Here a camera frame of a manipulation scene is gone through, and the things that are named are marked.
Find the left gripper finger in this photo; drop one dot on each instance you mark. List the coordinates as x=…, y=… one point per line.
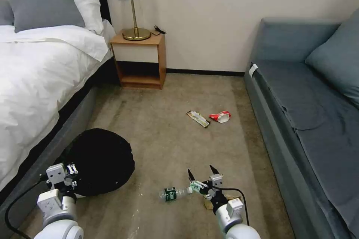
x=74, y=183
x=71, y=168

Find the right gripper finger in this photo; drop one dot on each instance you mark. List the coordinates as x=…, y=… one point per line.
x=198, y=187
x=214, y=170

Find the black round trash bin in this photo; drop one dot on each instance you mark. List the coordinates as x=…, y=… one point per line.
x=103, y=160

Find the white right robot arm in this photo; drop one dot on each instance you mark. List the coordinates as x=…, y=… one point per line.
x=238, y=225

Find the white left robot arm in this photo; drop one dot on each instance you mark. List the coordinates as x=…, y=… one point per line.
x=60, y=222

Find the brown crumpled paper scrap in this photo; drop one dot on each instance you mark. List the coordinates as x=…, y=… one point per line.
x=208, y=204

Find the clear bottle with green label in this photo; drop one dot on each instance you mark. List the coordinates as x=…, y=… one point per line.
x=170, y=194

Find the red crumpled snack packet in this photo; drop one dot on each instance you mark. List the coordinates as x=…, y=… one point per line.
x=218, y=117

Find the long brown snack wrapper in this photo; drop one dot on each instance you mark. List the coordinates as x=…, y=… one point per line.
x=198, y=118

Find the white duvet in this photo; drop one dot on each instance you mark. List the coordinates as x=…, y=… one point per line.
x=42, y=76

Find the blue-grey sofa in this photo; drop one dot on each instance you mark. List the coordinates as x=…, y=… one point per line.
x=294, y=104

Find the white sofa label tag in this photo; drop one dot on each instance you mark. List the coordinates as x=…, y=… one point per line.
x=253, y=70

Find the wooden nightstand with white drawer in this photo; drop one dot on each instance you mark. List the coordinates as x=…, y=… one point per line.
x=137, y=51

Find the blue-grey sofa cushion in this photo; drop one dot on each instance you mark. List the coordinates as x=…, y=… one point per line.
x=336, y=59

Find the black bed headboard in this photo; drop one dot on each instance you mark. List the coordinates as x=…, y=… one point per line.
x=104, y=3

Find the brass lamp with grey shade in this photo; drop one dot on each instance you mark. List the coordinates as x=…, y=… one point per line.
x=134, y=12

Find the small grey pillow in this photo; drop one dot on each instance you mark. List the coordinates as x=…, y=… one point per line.
x=5, y=13

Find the large white pillow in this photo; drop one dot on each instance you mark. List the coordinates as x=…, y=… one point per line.
x=89, y=1

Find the large grey pillow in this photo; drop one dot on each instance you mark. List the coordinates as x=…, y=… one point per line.
x=42, y=1

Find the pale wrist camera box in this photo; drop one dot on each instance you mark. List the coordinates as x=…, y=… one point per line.
x=56, y=173
x=216, y=180

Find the grey bed frame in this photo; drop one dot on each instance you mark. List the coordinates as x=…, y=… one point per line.
x=42, y=155

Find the black wall baseboard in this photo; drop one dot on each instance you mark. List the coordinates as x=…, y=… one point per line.
x=207, y=71

